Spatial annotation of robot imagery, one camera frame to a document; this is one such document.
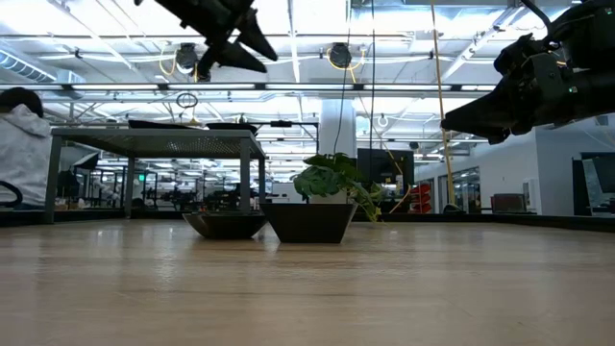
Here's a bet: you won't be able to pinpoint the black round wavy plate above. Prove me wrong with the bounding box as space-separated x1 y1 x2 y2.
181 212 269 241

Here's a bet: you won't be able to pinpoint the white wall device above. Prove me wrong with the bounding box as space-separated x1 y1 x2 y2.
522 178 540 211

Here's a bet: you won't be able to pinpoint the black ceiling cable reel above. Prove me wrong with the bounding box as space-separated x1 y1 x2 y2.
328 41 354 70
174 41 213 84

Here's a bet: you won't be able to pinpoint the black hanging cable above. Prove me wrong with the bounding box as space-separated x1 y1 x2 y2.
368 0 378 193

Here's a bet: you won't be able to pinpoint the black overhead camera frame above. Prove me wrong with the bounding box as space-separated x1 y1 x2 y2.
244 119 321 156

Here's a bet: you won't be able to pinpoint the maroon box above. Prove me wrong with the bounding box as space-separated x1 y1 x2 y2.
489 192 529 214

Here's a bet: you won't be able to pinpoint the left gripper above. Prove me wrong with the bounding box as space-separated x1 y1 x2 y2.
153 0 279 74

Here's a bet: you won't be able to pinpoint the long ceiling light strip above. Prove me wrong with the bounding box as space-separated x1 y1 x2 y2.
0 82 496 93

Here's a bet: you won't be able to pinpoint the black monitor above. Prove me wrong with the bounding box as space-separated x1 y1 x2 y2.
356 147 416 199

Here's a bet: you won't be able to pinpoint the grey perforated metal shelf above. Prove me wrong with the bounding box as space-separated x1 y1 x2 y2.
42 127 267 225

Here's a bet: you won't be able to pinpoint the green potted plant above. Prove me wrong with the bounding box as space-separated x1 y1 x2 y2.
291 152 385 223

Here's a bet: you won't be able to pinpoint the black wavy square plate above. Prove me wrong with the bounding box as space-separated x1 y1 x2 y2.
260 202 359 245

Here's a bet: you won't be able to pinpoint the person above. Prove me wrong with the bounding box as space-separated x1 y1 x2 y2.
0 86 53 210

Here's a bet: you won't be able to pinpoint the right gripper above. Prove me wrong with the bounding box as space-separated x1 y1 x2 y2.
440 33 585 145

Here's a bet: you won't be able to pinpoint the red storage bins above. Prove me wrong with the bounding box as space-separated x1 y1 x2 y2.
409 182 433 215

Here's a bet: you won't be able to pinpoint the yellow hanging cable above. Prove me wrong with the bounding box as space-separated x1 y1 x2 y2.
429 0 465 215

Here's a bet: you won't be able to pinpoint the dark partition panel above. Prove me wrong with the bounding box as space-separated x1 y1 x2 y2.
571 152 615 217

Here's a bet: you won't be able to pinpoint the ceiling air duct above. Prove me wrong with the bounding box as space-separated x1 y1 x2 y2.
0 47 59 84

